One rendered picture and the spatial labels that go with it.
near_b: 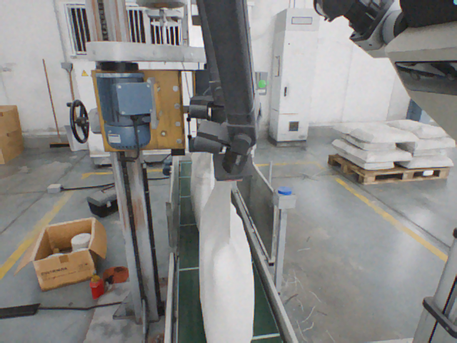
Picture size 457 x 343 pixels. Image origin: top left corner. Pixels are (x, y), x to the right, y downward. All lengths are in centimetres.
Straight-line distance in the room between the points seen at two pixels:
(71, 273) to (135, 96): 151
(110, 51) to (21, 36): 481
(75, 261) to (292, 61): 408
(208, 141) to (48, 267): 170
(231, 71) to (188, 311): 106
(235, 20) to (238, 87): 11
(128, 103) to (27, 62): 486
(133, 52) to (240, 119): 52
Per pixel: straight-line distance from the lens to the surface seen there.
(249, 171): 69
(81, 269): 215
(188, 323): 128
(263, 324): 128
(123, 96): 88
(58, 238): 251
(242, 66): 45
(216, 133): 58
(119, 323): 184
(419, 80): 79
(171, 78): 113
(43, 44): 559
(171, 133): 116
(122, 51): 93
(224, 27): 43
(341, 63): 594
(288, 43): 485
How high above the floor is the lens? 135
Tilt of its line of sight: 21 degrees down
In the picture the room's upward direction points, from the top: straight up
